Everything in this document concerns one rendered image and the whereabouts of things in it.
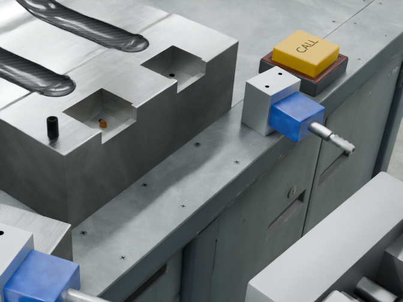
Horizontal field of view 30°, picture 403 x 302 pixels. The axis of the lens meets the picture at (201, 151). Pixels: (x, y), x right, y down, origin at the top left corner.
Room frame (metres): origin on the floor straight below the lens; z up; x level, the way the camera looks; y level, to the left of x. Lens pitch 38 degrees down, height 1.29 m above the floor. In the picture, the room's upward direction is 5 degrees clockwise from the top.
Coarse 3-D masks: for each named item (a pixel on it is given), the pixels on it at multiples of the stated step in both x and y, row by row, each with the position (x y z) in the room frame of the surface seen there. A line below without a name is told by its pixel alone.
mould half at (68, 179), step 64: (0, 0) 0.73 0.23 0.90; (64, 0) 0.77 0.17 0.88; (128, 0) 0.78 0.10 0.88; (64, 64) 0.63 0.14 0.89; (128, 64) 0.63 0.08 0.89; (0, 128) 0.53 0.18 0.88; (64, 128) 0.52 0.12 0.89; (128, 128) 0.55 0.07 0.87; (192, 128) 0.64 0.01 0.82; (64, 192) 0.49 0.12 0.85
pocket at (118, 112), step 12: (96, 96) 0.58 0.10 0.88; (108, 96) 0.58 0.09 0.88; (72, 108) 0.56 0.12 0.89; (84, 108) 0.57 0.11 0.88; (96, 108) 0.58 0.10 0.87; (108, 108) 0.58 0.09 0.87; (120, 108) 0.58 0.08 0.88; (132, 108) 0.56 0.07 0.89; (84, 120) 0.57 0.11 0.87; (96, 120) 0.57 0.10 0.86; (108, 120) 0.57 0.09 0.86; (120, 120) 0.58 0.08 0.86; (132, 120) 0.56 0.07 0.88; (108, 132) 0.56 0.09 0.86
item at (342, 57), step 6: (270, 54) 0.80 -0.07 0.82; (264, 60) 0.78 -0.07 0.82; (270, 60) 0.78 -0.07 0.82; (342, 60) 0.80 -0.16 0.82; (282, 66) 0.77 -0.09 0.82; (330, 66) 0.78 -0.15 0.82; (336, 66) 0.78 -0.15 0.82; (294, 72) 0.76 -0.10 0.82; (300, 72) 0.76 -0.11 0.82; (324, 72) 0.76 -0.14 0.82; (306, 78) 0.75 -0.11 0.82; (312, 78) 0.75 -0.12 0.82; (318, 78) 0.75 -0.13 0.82
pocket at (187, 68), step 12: (168, 48) 0.67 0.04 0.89; (156, 60) 0.66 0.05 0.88; (168, 60) 0.67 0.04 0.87; (180, 60) 0.67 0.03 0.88; (192, 60) 0.66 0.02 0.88; (156, 72) 0.66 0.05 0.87; (168, 72) 0.67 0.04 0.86; (180, 72) 0.67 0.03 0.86; (192, 72) 0.66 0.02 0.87; (204, 72) 0.65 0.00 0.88; (180, 84) 0.65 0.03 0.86
